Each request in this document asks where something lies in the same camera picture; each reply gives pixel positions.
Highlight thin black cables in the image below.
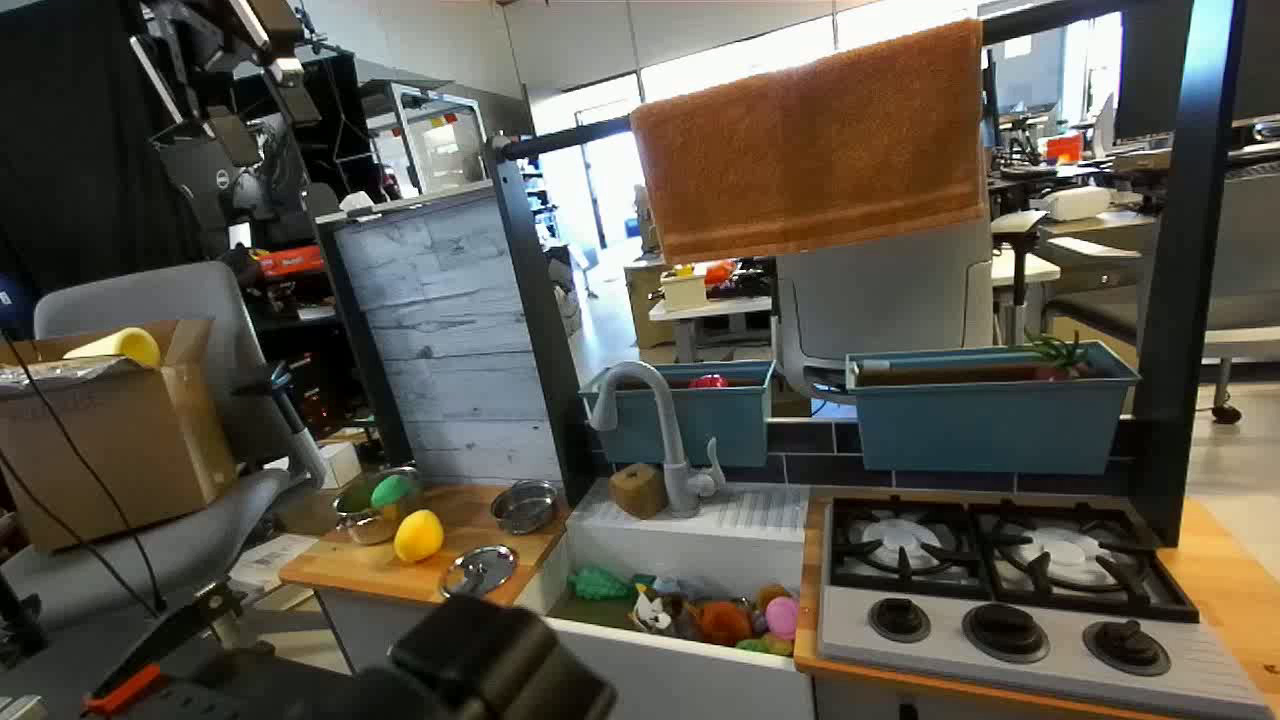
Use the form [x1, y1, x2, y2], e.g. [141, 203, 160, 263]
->
[0, 331, 172, 617]

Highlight cardboard box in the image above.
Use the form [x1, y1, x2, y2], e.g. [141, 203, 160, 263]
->
[0, 315, 240, 552]

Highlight metal pot with handles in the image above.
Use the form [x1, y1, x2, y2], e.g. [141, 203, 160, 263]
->
[488, 475, 565, 539]

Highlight black stove grate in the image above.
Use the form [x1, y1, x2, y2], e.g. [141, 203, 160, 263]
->
[827, 496, 999, 599]
[975, 501, 1202, 623]

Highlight small metal bowl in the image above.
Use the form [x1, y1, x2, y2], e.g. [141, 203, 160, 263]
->
[329, 501, 409, 547]

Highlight yellow plush toy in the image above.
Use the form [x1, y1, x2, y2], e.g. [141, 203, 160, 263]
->
[388, 508, 450, 562]

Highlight green plush ball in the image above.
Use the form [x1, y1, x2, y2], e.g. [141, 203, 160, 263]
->
[337, 468, 423, 522]

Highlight orange hanging towel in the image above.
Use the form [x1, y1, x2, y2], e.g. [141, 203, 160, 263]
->
[629, 16, 991, 269]

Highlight green plant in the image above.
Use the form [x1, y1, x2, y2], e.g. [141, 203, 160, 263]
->
[1025, 331, 1098, 384]

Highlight pink plush ball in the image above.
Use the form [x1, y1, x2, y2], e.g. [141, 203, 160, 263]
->
[761, 592, 806, 644]

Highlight black camera device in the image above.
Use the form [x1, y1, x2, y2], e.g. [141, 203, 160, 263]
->
[304, 592, 621, 720]

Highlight grey toy faucet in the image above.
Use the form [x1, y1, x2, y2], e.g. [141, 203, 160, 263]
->
[589, 356, 731, 521]

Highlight brown sponge cube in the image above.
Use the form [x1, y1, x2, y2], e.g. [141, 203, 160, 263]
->
[610, 459, 673, 521]

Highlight grey toy stove top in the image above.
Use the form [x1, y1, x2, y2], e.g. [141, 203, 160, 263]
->
[811, 493, 1274, 720]

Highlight cluttered background table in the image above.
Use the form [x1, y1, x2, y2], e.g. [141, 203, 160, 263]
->
[648, 255, 782, 365]

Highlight small blue planter box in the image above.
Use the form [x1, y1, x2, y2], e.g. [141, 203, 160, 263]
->
[585, 361, 777, 470]

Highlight black stove knob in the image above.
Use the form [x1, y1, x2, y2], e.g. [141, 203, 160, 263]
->
[959, 599, 1051, 663]
[1081, 617, 1175, 679]
[864, 592, 938, 649]

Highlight white partition panel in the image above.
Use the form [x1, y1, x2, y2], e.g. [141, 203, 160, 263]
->
[777, 216, 997, 373]

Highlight white toy sink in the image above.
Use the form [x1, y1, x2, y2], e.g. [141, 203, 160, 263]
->
[535, 475, 817, 720]

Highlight black metal kitchen frame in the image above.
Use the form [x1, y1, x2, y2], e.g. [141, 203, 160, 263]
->
[485, 0, 1252, 552]

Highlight green bumpy plush toy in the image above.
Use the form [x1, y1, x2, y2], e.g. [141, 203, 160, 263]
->
[569, 559, 641, 607]

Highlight black equipment shelf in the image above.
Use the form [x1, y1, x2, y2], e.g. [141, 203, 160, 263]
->
[134, 0, 391, 405]

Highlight metal pot lid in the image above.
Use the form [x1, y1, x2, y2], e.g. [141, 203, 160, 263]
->
[440, 539, 519, 599]

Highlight white lab cabinet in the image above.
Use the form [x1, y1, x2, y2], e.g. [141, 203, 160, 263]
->
[357, 76, 498, 203]

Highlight grey office chair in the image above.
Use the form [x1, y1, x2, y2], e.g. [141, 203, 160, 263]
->
[0, 255, 332, 673]

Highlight brown white bird plush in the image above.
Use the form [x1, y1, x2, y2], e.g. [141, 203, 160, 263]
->
[629, 574, 681, 634]

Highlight orange plush toy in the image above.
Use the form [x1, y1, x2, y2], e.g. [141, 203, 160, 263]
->
[694, 594, 758, 649]

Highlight large blue planter box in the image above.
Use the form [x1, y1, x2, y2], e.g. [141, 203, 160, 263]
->
[844, 338, 1139, 480]

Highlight yellow paper roll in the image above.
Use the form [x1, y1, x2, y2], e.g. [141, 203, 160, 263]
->
[60, 322, 166, 374]

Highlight orange-handled black tool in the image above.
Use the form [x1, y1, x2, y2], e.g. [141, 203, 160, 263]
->
[80, 582, 245, 714]

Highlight grey wood-print panel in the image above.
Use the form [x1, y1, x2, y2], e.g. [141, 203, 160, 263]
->
[316, 180, 569, 493]

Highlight wooden toy kitchen counter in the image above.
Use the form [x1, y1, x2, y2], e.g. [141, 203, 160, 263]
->
[276, 475, 1280, 720]

